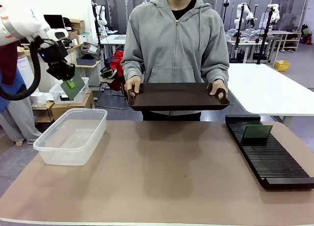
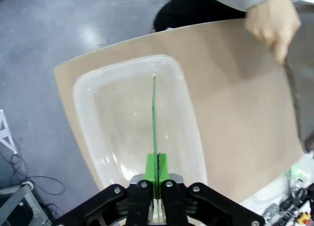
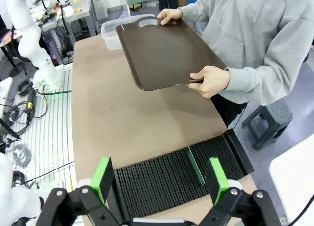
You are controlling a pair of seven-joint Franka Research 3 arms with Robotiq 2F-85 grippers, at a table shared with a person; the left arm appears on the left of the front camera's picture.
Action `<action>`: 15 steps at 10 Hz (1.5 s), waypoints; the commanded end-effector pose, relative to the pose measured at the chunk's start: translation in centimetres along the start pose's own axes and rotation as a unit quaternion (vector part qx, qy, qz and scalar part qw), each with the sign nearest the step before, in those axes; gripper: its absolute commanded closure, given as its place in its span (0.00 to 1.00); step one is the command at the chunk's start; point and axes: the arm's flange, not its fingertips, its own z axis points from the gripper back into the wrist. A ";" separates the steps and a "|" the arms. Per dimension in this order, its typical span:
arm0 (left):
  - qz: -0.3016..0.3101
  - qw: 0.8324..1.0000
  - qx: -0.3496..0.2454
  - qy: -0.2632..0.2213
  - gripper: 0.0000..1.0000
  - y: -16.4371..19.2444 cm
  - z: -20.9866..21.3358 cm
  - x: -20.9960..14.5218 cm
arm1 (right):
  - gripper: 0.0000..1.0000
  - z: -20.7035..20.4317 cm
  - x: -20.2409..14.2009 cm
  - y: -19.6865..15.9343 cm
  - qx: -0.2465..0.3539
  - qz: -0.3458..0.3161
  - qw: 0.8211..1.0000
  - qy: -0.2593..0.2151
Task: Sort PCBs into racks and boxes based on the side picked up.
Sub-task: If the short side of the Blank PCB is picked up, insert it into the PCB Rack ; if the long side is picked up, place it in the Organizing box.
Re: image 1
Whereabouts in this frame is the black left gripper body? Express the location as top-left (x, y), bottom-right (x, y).
top-left (39, 40), bottom-right (76, 82)

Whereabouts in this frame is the green circuit board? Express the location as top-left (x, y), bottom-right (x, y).
top-left (242, 124), bottom-right (273, 140)
top-left (60, 75), bottom-right (86, 101)

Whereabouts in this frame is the dark brown serving tray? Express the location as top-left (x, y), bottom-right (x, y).
top-left (126, 82), bottom-right (231, 112)

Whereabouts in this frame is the person's right forearm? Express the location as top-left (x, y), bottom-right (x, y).
top-left (121, 60), bottom-right (145, 82)

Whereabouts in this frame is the person's left forearm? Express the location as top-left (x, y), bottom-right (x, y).
top-left (203, 61), bottom-right (230, 83)

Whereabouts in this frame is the person's right hand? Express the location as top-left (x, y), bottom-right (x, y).
top-left (124, 77), bottom-right (142, 102)

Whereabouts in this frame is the person's left hand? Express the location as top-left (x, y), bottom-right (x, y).
top-left (209, 80), bottom-right (229, 100)

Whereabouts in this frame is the small lidded clear bin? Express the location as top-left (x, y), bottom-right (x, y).
top-left (49, 77), bottom-right (90, 105)

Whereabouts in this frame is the small side table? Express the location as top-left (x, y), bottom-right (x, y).
top-left (69, 59), bottom-right (103, 89)

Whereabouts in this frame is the large cardboard box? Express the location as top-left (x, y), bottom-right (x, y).
top-left (51, 89), bottom-right (95, 120)

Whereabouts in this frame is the blue grey tray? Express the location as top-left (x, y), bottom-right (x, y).
top-left (76, 55), bottom-right (98, 66)

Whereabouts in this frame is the white air purifier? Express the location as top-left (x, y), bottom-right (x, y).
top-left (16, 55), bottom-right (35, 94)

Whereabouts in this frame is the black case with label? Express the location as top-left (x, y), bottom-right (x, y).
top-left (80, 41), bottom-right (101, 57)

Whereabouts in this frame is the wooden stool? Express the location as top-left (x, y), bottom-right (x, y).
top-left (31, 101), bottom-right (55, 125)

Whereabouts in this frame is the small white round device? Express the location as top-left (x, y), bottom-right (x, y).
top-left (29, 91), bottom-right (46, 105)

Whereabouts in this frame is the black and white sneaker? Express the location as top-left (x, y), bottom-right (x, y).
top-left (100, 67), bottom-right (117, 80)

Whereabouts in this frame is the black computer monitor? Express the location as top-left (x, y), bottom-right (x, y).
top-left (43, 14), bottom-right (66, 30)

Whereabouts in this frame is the black tripod pole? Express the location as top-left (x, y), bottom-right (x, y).
top-left (92, 1), bottom-right (105, 64)

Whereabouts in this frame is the red jacket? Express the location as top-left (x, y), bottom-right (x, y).
top-left (105, 50), bottom-right (126, 90)

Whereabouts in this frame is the clear plastic bin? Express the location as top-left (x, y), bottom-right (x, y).
top-left (33, 108), bottom-right (108, 167)

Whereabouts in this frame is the white background table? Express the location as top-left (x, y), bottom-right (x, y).
top-left (100, 34), bottom-right (128, 58)

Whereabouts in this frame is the bystander in grey trousers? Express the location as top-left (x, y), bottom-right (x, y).
top-left (0, 39), bottom-right (42, 147)

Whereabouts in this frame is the grey hooded sweatshirt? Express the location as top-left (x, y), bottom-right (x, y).
top-left (121, 0), bottom-right (230, 85)

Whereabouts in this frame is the black undershirt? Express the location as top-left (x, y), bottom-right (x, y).
top-left (171, 0), bottom-right (198, 20)

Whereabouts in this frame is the black stand with lamp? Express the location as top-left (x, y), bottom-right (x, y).
top-left (222, 0), bottom-right (231, 23)

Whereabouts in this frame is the white workbench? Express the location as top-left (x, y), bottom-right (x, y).
top-left (228, 39), bottom-right (280, 64)

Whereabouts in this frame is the large white table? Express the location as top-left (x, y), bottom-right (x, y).
top-left (224, 63), bottom-right (314, 127)

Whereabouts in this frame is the black slotted rack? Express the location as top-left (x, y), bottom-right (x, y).
top-left (225, 114), bottom-right (314, 190)

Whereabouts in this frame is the yellow crate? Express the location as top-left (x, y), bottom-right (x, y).
top-left (274, 60), bottom-right (291, 72)

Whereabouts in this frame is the wooden shelf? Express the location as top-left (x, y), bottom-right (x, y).
top-left (269, 30), bottom-right (302, 53)

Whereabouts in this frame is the dark red bag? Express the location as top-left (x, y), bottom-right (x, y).
top-left (301, 24), bottom-right (314, 45)

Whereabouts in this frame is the metal frame chair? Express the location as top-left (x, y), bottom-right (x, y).
top-left (96, 78), bottom-right (126, 111)

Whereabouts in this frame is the black camera stand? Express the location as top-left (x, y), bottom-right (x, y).
top-left (256, 4), bottom-right (277, 65)
top-left (228, 3), bottom-right (246, 64)

